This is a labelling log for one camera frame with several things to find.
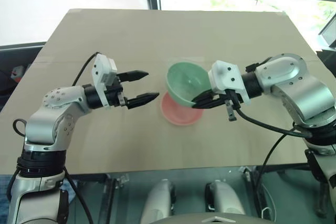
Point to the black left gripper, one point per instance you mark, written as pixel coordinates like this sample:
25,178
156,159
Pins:
114,94

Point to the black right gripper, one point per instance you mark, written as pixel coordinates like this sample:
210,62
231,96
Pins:
221,98

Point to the green bowl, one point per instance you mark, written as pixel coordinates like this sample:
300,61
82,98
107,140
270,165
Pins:
183,82

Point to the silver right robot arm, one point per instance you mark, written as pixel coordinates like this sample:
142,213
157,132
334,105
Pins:
302,95

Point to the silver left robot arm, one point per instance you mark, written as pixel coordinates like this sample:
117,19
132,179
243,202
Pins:
52,119

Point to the pink bowl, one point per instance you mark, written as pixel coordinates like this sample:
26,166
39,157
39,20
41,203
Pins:
181,115

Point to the silver right robot leg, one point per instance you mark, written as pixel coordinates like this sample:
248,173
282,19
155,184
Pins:
225,200

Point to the silver robot leg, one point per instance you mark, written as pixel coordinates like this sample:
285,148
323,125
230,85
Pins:
157,200
225,200

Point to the silver left robot leg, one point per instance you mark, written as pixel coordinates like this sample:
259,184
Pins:
157,200

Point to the red object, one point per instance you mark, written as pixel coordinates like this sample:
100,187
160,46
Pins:
18,73

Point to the dark cabinet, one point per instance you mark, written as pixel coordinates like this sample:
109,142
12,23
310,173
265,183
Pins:
15,95

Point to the dark rounded robot torso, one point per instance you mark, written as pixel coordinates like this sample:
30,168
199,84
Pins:
183,220

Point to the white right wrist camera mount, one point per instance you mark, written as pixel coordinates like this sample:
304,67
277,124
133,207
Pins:
223,75

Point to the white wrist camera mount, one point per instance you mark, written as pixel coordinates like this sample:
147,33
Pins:
223,75
101,69

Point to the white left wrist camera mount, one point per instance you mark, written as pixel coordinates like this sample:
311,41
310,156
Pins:
101,69

